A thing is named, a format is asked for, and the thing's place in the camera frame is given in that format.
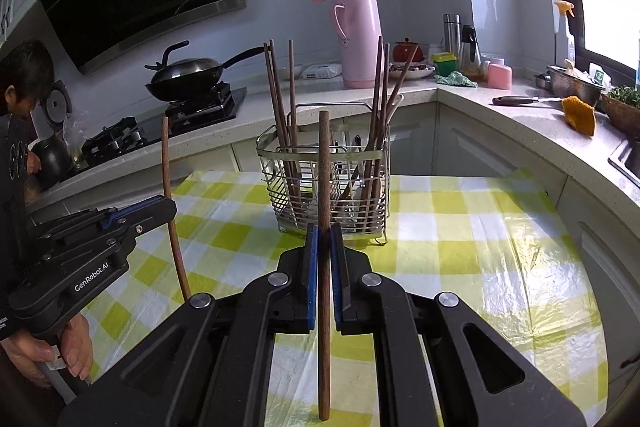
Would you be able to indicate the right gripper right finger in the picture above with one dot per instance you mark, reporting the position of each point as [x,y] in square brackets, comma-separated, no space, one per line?
[337,265]

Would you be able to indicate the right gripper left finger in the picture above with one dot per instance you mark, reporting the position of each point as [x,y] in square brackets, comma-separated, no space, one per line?
[311,249]

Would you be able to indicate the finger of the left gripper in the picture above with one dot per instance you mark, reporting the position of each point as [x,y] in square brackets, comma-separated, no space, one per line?
[116,218]
[159,217]

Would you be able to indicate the kitchen sink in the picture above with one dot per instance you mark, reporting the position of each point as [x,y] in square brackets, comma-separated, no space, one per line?
[626,160]

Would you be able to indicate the black rice cooker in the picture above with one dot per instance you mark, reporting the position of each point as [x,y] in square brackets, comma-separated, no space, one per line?
[49,117]

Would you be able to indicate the black wok with lid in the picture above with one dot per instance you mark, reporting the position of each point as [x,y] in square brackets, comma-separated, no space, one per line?
[190,77]

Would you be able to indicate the yellow white checkered tablecloth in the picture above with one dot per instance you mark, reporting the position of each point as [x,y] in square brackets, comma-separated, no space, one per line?
[495,242]

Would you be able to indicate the white packaged bag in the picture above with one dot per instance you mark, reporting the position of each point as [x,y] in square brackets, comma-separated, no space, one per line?
[322,71]

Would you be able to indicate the person in dark clothes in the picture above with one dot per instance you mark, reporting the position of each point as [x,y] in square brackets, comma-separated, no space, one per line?
[27,75]

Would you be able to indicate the plate with food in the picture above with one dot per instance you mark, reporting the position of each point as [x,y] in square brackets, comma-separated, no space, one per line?
[416,70]

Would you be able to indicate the red ceramic pot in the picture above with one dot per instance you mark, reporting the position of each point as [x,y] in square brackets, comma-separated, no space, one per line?
[406,48]

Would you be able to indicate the green dish cloth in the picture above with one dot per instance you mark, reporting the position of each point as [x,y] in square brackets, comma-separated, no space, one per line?
[455,79]

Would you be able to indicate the pink thermos flask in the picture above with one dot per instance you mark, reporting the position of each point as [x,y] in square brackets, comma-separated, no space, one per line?
[358,27]

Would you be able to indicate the green yellow lidded container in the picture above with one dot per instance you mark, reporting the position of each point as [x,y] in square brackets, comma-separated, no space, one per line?
[445,63]

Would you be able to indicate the black top oil bottle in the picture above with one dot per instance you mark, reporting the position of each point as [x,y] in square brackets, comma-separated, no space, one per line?
[469,54]

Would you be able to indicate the pink plastic cup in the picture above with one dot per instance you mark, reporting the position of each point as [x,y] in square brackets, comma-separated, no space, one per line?
[499,76]

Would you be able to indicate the steel vacuum bottle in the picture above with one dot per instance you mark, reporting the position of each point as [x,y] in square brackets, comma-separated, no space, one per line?
[452,33]

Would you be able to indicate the orange sponge cloth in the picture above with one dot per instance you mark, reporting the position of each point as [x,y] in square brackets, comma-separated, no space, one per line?
[579,115]

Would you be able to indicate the steel mixing bowl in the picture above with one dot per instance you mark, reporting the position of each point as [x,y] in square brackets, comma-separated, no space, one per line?
[558,81]

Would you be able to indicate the wicker basket with greens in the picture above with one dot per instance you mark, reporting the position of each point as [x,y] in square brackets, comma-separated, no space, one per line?
[621,104]

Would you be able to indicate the spray bottle yellow nozzle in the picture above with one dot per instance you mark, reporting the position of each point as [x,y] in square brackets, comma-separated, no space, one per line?
[564,39]

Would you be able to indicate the steel wire utensil basket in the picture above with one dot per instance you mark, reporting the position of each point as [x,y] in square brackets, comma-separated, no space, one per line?
[330,163]

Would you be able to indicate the knife with dark handle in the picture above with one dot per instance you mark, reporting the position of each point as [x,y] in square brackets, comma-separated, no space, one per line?
[522,100]

